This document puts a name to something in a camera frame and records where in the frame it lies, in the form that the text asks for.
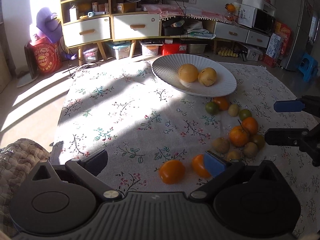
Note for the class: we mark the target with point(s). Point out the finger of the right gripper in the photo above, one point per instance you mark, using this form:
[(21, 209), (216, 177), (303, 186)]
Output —
[(306, 140), (307, 103)]

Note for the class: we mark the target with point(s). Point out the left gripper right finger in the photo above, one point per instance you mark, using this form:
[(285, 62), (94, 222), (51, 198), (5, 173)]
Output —
[(221, 172)]

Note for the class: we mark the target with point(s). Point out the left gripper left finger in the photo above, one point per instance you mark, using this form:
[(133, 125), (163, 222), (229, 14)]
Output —
[(85, 172)]

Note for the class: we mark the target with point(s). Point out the orange tomato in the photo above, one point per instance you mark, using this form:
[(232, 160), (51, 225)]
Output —
[(172, 172), (198, 167)]

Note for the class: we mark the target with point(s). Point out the brown kiwi large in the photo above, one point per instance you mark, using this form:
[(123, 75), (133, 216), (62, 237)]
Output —
[(221, 145)]

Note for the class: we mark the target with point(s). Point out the mandarin with stem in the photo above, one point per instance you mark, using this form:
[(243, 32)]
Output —
[(239, 136)]

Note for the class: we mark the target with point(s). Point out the dark green-brown tomato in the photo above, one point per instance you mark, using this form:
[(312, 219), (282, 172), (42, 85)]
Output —
[(258, 140)]

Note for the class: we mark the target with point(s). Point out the smooth mandarin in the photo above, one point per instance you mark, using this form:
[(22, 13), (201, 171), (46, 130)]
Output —
[(251, 125)]

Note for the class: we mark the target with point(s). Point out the green lime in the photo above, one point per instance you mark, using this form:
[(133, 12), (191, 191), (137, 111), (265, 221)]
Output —
[(244, 114), (212, 108)]

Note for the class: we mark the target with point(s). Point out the small kiwi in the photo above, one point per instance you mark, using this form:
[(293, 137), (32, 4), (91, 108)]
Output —
[(233, 110)]

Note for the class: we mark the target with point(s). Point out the round yellow pear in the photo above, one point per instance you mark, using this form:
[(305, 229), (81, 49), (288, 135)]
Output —
[(188, 73)]

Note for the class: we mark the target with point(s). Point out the blue plastic stool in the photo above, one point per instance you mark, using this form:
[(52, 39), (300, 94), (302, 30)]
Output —
[(308, 67)]

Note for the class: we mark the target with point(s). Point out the floral tablecloth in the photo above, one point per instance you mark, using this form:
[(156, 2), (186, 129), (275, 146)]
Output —
[(143, 122)]

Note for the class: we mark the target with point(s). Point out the quilted brown blanket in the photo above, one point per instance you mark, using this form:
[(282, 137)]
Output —
[(17, 161)]

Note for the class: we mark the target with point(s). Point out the black microwave oven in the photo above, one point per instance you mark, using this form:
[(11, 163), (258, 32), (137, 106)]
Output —
[(255, 18)]

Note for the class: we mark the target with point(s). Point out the silver refrigerator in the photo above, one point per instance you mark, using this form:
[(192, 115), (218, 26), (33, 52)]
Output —
[(297, 15)]

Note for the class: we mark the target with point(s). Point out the white ribbed plate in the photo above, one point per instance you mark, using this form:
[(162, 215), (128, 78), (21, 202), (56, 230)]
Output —
[(166, 68)]

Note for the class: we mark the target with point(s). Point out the red printed bucket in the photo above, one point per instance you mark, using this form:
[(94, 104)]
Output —
[(47, 55)]

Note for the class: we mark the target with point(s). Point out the red box under cabinet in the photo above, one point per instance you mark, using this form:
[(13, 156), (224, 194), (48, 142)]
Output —
[(174, 48)]

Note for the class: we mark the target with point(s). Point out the white wooden drawer cabinet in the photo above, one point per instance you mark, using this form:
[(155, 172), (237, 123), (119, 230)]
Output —
[(135, 26)]

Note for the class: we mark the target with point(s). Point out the purple plush toy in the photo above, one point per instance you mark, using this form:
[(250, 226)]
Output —
[(48, 23)]

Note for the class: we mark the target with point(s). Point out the wooden shelf cabinet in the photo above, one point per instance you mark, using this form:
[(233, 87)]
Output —
[(86, 22)]

